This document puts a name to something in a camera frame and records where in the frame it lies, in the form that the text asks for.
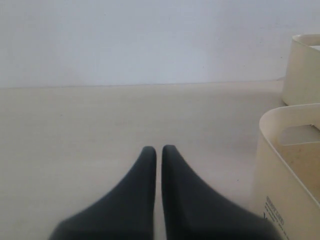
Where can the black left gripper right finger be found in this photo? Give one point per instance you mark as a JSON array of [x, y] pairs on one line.
[[195, 211]]

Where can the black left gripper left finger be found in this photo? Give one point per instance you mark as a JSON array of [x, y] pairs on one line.
[[125, 213]]

